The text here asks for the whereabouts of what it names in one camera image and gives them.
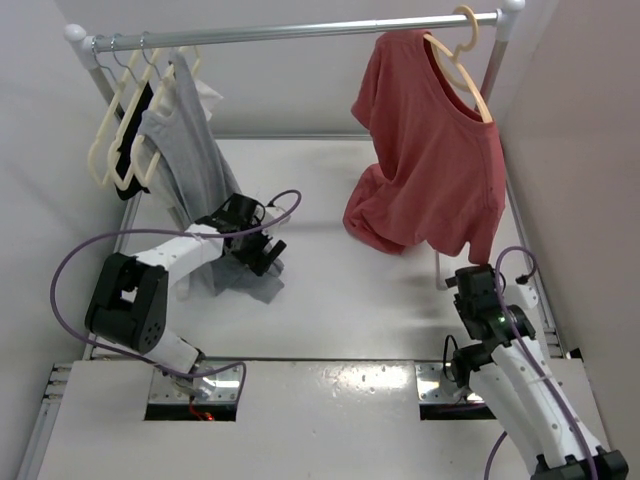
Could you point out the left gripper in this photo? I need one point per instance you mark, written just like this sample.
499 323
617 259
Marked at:
256 260

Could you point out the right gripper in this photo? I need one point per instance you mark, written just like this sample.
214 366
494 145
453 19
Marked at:
493 281

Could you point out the red t shirt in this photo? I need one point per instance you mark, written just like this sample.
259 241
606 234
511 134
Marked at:
440 176

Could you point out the beige plastic hanger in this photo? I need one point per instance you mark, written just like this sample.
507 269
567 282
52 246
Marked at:
464 81

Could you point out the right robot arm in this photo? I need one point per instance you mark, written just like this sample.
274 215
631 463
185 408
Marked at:
506 367

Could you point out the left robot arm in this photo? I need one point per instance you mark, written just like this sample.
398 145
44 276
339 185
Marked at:
130 301

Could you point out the grey t shirt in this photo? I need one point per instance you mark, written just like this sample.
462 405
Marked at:
202 195

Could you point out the cream hanger outer left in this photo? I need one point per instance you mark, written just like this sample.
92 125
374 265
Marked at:
124 88

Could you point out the cream hanger with grey shirt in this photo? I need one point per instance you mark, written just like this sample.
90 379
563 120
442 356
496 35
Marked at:
174 133

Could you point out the white cloth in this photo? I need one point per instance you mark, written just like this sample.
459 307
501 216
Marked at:
208 98

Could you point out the black cloth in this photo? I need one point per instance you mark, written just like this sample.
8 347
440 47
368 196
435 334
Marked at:
124 160

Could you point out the white clothes rack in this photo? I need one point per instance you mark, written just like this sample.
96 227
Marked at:
94 53

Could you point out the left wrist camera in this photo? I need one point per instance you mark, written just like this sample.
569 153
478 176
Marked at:
271 218

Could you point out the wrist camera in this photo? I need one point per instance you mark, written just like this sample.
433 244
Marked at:
271 218
526 296

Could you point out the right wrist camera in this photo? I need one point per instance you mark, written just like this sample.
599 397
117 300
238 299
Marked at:
526 296

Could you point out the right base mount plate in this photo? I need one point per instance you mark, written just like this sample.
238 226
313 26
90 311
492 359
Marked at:
434 388

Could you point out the base mount plate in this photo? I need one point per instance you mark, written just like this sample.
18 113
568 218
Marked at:
223 387
434 388

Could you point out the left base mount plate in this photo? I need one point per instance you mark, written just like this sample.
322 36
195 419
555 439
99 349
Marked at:
223 387

